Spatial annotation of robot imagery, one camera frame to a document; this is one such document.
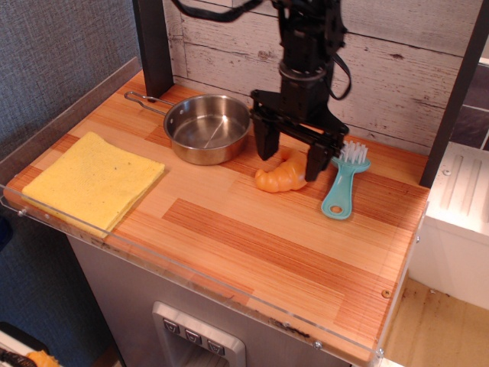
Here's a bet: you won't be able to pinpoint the teal brush white bristles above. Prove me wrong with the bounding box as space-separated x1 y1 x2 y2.
321 141 371 220

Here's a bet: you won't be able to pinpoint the orange object bottom left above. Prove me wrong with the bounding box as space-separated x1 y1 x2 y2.
26 350 60 367

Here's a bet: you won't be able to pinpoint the dark shelf post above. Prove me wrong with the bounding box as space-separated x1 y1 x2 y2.
419 0 488 188
132 0 174 97

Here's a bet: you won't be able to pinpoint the dark right shelf post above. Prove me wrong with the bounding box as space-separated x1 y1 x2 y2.
419 0 488 188

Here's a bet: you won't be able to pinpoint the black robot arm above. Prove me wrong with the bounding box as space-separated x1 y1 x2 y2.
251 1 349 181

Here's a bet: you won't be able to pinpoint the orange plastic croissant toy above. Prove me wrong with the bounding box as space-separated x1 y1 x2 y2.
254 148 307 193

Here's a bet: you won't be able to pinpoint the steel pan with handle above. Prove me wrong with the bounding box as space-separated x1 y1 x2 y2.
125 91 251 166

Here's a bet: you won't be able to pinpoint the silver dispenser button panel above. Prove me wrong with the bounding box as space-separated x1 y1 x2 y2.
152 301 247 366

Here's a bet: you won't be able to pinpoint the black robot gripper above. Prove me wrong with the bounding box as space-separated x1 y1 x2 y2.
251 74 348 182

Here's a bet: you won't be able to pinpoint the clear acrylic edge guard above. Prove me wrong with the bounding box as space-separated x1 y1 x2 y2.
4 173 429 366

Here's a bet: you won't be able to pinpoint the yellow folded cloth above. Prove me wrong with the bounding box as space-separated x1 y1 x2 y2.
22 132 165 239

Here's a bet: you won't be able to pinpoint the dark left shelf post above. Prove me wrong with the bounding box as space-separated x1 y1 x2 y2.
132 0 174 97

